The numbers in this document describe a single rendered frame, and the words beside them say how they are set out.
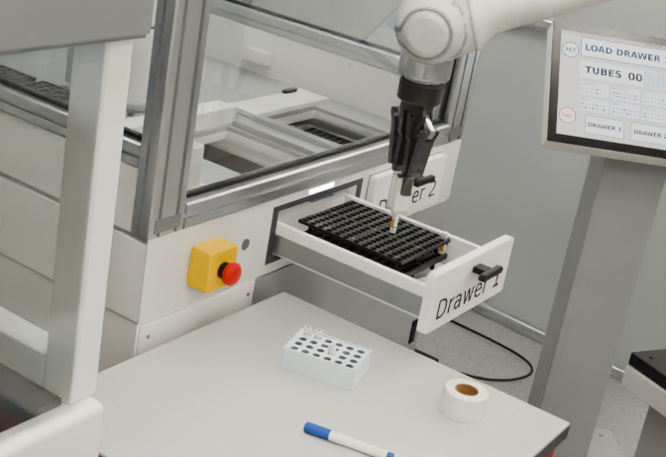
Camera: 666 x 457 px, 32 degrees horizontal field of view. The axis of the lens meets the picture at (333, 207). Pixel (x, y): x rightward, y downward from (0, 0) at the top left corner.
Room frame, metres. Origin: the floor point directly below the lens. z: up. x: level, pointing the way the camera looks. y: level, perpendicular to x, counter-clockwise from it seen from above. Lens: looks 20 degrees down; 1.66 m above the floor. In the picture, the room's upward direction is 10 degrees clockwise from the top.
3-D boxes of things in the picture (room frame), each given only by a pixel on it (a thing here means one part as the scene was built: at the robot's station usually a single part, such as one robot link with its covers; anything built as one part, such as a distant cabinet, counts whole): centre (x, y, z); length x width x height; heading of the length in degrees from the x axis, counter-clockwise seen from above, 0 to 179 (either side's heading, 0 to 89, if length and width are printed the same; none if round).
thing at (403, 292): (1.98, -0.08, 0.86); 0.40 x 0.26 x 0.06; 59
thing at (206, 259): (1.75, 0.18, 0.88); 0.07 x 0.05 x 0.07; 149
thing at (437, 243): (1.92, -0.17, 0.90); 0.18 x 0.02 x 0.01; 149
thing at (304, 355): (1.68, -0.03, 0.78); 0.12 x 0.08 x 0.04; 74
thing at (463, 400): (1.62, -0.26, 0.78); 0.07 x 0.07 x 0.04
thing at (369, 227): (1.97, -0.08, 0.87); 0.22 x 0.18 x 0.06; 59
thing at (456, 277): (1.87, -0.25, 0.87); 0.29 x 0.02 x 0.11; 149
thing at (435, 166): (2.31, -0.14, 0.87); 0.29 x 0.02 x 0.11; 149
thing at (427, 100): (1.89, -0.11, 1.17); 0.08 x 0.07 x 0.09; 28
